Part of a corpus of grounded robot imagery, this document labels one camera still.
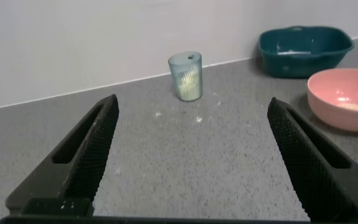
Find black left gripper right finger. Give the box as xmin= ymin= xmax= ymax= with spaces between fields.
xmin=267 ymin=96 xmax=358 ymax=223

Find teal plastic basin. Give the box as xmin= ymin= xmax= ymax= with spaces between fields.
xmin=258 ymin=26 xmax=355 ymax=78

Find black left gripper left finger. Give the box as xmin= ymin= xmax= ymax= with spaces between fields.
xmin=5 ymin=94 xmax=120 ymax=215

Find clear ribbed glass cup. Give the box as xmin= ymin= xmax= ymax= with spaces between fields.
xmin=167 ymin=51 xmax=203 ymax=102

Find pink bowl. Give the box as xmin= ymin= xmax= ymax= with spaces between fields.
xmin=306 ymin=68 xmax=358 ymax=132

